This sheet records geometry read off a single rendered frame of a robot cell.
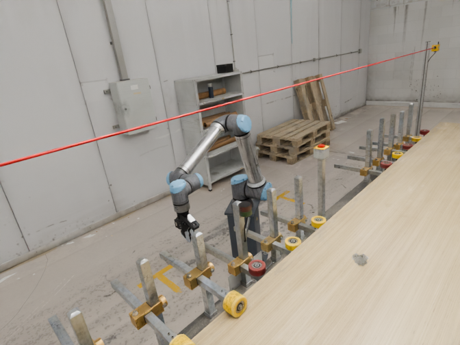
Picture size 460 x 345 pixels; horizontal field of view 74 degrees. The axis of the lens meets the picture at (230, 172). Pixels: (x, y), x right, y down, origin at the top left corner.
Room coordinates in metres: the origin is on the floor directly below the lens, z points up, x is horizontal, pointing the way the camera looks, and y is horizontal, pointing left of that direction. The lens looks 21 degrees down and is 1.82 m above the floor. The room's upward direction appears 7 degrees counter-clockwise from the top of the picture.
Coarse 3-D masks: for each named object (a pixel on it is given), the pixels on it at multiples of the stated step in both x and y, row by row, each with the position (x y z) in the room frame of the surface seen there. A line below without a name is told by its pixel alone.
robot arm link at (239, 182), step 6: (234, 180) 2.24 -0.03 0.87; (240, 180) 2.21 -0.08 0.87; (246, 180) 2.23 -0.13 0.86; (234, 186) 2.23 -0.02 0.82; (240, 186) 2.21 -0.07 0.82; (234, 192) 2.24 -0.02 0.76; (240, 192) 2.20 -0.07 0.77; (234, 198) 2.24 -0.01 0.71; (240, 198) 2.21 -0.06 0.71; (246, 198) 2.22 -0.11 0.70
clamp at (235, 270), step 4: (248, 252) 1.28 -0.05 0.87; (248, 256) 1.25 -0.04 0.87; (252, 256) 1.26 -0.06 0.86; (236, 260) 1.23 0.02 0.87; (240, 260) 1.22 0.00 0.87; (244, 260) 1.22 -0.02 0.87; (248, 260) 1.24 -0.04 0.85; (252, 260) 1.24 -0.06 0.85; (228, 264) 1.20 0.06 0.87; (236, 264) 1.19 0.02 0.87; (240, 264) 1.20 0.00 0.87; (228, 268) 1.20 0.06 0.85; (232, 268) 1.18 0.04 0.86; (236, 268) 1.18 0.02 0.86; (232, 272) 1.18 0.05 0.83; (236, 272) 1.17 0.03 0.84
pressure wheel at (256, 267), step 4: (256, 260) 1.16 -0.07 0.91; (260, 260) 1.16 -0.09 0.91; (248, 264) 1.14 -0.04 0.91; (252, 264) 1.14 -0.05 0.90; (256, 264) 1.13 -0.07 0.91; (260, 264) 1.13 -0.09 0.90; (264, 264) 1.13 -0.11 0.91; (248, 268) 1.12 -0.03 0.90; (252, 268) 1.11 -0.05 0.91; (256, 268) 1.10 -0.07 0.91; (260, 268) 1.10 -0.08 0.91; (264, 268) 1.10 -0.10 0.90; (252, 272) 1.10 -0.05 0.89; (256, 272) 1.09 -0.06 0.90; (260, 272) 1.09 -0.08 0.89; (264, 272) 1.10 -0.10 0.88; (256, 276) 1.09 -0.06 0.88
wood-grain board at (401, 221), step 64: (448, 128) 2.80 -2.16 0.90; (384, 192) 1.67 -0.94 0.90; (448, 192) 1.58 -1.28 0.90; (320, 256) 1.14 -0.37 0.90; (384, 256) 1.09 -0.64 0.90; (448, 256) 1.04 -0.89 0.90; (256, 320) 0.83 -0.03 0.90; (320, 320) 0.80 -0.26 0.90; (384, 320) 0.77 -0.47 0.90; (448, 320) 0.74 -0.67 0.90
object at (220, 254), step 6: (210, 246) 1.38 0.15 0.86; (210, 252) 1.35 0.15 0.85; (216, 252) 1.32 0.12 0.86; (222, 252) 1.32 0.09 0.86; (222, 258) 1.28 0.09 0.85; (228, 258) 1.26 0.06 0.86; (234, 258) 1.26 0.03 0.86; (246, 264) 1.20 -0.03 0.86; (240, 270) 1.19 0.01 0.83; (246, 270) 1.16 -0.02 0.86; (252, 276) 1.13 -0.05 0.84
